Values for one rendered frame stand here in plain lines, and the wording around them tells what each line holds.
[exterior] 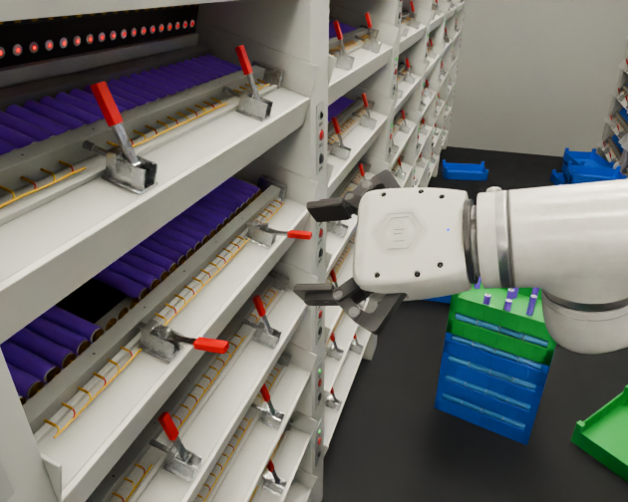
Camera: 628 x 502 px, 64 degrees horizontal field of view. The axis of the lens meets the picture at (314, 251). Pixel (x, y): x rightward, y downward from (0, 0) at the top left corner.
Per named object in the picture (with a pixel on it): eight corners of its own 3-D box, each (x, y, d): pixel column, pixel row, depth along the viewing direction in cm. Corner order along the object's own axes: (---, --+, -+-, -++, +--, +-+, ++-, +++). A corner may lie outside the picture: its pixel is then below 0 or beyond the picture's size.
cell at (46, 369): (4, 346, 49) (60, 375, 48) (-12, 358, 48) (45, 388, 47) (2, 333, 48) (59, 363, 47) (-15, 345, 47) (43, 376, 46)
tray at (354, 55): (387, 63, 142) (405, 11, 134) (321, 112, 91) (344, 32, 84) (321, 39, 144) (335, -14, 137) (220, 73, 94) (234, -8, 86)
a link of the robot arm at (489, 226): (505, 166, 42) (468, 170, 43) (509, 262, 38) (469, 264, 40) (511, 216, 49) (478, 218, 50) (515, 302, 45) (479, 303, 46)
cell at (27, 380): (-15, 360, 48) (43, 389, 47) (-32, 373, 46) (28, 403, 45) (-16, 346, 47) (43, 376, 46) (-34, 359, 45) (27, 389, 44)
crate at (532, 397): (549, 369, 165) (555, 349, 161) (537, 407, 150) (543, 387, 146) (459, 338, 178) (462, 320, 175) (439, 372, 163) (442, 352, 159)
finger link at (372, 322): (416, 251, 46) (358, 251, 48) (407, 333, 43) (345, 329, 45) (419, 256, 47) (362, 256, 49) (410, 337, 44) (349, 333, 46)
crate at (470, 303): (567, 307, 153) (573, 285, 149) (556, 344, 138) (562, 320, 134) (469, 280, 167) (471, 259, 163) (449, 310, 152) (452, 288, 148)
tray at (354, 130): (383, 130, 151) (399, 85, 143) (320, 208, 100) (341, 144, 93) (320, 107, 153) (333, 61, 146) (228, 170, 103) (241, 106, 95)
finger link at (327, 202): (370, 174, 50) (308, 181, 53) (367, 201, 49) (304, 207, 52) (379, 191, 53) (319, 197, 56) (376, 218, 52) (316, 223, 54)
